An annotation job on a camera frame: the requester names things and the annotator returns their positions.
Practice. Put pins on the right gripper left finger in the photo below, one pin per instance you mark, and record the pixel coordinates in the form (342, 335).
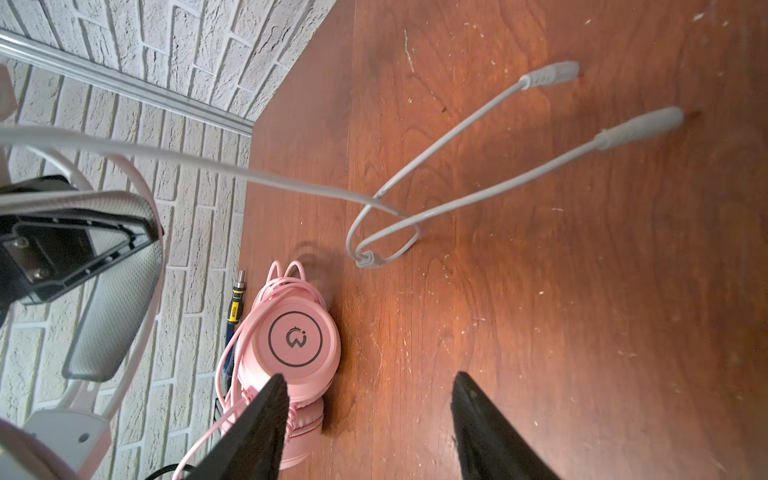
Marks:
(252, 448)

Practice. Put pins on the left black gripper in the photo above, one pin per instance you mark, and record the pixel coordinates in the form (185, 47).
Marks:
(56, 237)

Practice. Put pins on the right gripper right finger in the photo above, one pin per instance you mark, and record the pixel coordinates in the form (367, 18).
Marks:
(488, 446)

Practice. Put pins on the white headphones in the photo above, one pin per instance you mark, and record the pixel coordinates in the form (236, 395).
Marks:
(84, 371)

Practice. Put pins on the pink headphones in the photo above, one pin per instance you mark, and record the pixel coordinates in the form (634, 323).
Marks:
(288, 331)

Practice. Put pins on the yellow black screwdriver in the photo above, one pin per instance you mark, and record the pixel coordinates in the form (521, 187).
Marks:
(234, 317)

